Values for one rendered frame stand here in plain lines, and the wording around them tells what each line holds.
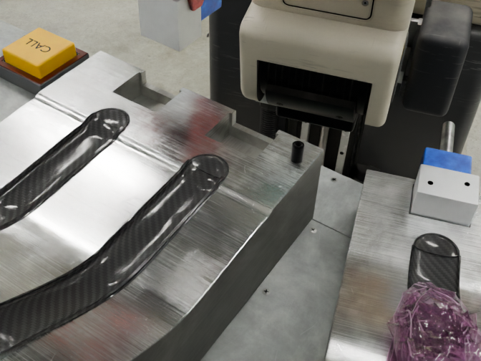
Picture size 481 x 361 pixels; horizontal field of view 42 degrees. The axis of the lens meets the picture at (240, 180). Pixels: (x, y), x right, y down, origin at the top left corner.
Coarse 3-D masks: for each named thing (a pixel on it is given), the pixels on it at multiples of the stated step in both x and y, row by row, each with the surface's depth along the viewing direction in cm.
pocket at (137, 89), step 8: (144, 72) 63; (128, 80) 62; (136, 80) 63; (144, 80) 63; (120, 88) 61; (128, 88) 62; (136, 88) 63; (144, 88) 63; (152, 88) 63; (128, 96) 63; (136, 96) 64; (144, 96) 64; (152, 96) 63; (160, 96) 63; (168, 96) 62; (144, 104) 63; (152, 104) 63; (160, 104) 63
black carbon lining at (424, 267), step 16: (416, 240) 53; (432, 240) 53; (448, 240) 53; (416, 256) 52; (432, 256) 52; (448, 256) 52; (416, 272) 51; (432, 272) 51; (448, 272) 51; (448, 288) 50
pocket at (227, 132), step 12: (228, 120) 59; (216, 132) 58; (228, 132) 60; (240, 132) 59; (252, 132) 59; (228, 144) 59; (240, 144) 59; (252, 144) 59; (264, 144) 58; (252, 156) 58
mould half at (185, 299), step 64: (128, 64) 63; (0, 128) 57; (64, 128) 57; (128, 128) 56; (192, 128) 57; (64, 192) 52; (128, 192) 52; (256, 192) 51; (0, 256) 45; (64, 256) 47; (192, 256) 47; (256, 256) 52; (128, 320) 42; (192, 320) 45
